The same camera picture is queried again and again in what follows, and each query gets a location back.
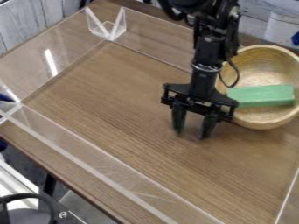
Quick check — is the green rectangular block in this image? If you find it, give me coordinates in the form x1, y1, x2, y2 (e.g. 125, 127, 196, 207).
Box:
228, 84, 295, 108

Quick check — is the white cylindrical container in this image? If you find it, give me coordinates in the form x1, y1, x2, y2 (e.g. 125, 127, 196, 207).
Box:
264, 11, 299, 50

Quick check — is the black table leg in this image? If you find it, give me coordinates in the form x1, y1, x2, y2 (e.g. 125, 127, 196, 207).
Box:
42, 174, 57, 196

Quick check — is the brown wooden bowl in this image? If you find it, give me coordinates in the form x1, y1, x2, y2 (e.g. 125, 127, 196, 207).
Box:
215, 44, 299, 130

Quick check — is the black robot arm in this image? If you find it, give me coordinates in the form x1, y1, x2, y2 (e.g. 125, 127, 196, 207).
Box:
157, 0, 240, 139

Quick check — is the clear acrylic corner bracket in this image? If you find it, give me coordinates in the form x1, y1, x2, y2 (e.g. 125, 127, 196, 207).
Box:
84, 7, 126, 42

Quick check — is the clear acrylic front wall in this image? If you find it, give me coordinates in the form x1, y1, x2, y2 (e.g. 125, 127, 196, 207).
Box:
0, 85, 224, 224

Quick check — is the grey metal base plate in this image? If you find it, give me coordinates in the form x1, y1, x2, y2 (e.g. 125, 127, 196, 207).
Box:
40, 191, 117, 224

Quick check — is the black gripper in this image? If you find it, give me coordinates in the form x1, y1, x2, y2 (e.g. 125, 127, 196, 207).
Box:
161, 65, 239, 139

